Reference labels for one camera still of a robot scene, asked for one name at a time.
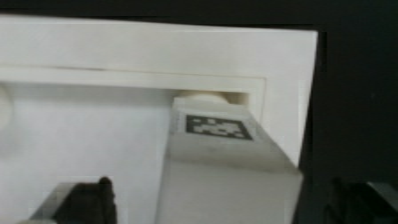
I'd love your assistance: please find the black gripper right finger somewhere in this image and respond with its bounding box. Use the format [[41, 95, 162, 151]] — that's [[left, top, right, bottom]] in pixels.
[[327, 178, 398, 224]]

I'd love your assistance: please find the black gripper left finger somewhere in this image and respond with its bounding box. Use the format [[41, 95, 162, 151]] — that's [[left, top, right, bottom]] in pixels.
[[52, 177, 117, 224]]

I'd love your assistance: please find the white table leg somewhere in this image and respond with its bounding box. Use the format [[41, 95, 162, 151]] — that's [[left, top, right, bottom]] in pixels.
[[155, 91, 302, 224]]

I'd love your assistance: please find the white square table top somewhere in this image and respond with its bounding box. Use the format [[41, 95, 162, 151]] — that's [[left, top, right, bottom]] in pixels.
[[0, 66, 265, 224]]

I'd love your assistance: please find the white U-shaped fence frame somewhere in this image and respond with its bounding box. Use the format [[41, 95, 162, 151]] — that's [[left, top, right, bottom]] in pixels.
[[0, 15, 318, 159]]

